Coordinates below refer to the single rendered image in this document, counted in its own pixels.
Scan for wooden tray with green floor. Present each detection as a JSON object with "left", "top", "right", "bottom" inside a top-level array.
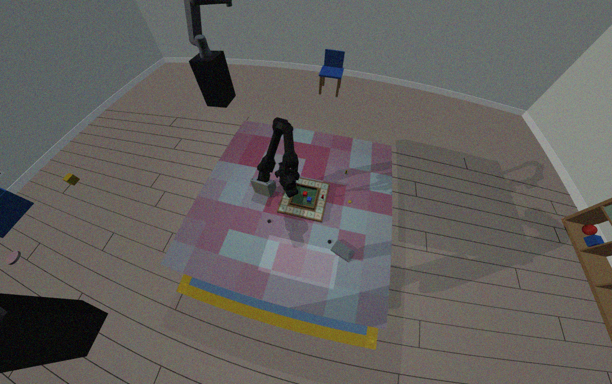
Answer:
[{"left": 279, "top": 178, "right": 329, "bottom": 220}]

